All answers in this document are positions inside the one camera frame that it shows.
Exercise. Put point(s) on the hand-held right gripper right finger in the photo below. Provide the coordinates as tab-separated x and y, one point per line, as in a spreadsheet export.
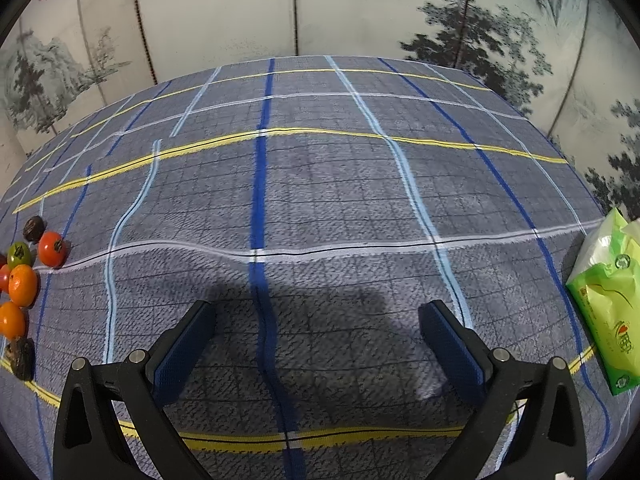
452	347

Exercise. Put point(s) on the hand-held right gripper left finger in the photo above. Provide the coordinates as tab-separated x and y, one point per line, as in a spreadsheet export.
186	345

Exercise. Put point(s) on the red tomato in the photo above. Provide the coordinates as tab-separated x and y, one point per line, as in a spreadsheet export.
51	250
4	279

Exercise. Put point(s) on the brown water chestnut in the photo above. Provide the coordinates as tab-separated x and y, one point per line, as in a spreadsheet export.
20	357
33	227

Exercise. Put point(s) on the orange tangerine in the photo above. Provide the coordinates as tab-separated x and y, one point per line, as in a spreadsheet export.
23	286
11	321

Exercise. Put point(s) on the green tomato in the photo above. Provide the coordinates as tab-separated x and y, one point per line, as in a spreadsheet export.
19	255

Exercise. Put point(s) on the green tissue pack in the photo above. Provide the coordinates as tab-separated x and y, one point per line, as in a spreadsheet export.
607	310

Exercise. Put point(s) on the painted landscape folding screen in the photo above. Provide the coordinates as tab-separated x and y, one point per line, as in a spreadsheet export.
225	10

